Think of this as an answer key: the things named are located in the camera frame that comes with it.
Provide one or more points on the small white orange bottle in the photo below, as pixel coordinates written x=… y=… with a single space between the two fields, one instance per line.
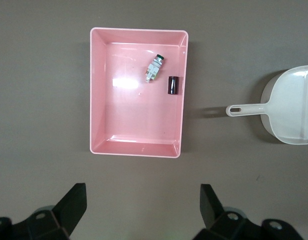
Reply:
x=154 y=68

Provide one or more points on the brown table mat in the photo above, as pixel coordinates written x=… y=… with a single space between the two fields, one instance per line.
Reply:
x=39 y=100

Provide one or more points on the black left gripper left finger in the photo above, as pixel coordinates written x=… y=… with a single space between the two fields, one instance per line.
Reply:
x=69 y=207

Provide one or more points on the pink plastic bin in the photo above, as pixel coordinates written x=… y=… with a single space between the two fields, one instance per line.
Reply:
x=134 y=120

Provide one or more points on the black cylindrical electronic component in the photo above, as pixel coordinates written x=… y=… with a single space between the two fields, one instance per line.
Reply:
x=173 y=85

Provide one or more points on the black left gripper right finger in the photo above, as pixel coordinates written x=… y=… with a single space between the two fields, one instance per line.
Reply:
x=214 y=215

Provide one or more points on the beige plastic dustpan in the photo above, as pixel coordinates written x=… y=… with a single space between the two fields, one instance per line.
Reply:
x=289 y=105

